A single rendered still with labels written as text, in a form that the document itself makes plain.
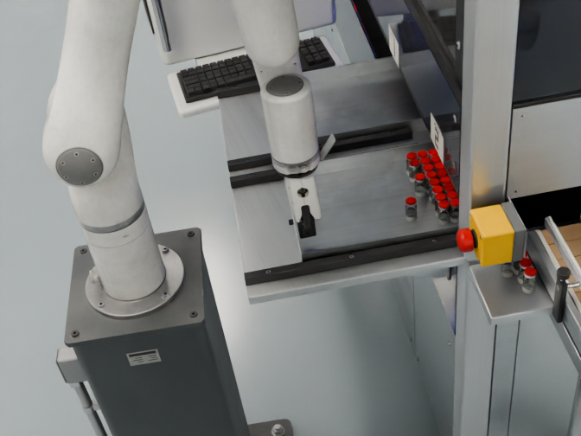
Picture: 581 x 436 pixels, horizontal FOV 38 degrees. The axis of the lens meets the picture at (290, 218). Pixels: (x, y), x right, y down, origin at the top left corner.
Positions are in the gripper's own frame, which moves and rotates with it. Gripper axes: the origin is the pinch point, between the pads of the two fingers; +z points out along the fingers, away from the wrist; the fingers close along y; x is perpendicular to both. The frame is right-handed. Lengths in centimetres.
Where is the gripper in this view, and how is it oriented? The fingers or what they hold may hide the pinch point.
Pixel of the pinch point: (306, 227)
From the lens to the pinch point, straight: 158.3
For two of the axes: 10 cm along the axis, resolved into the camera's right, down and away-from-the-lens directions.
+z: 1.2, 7.3, 6.7
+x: -9.8, 1.9, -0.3
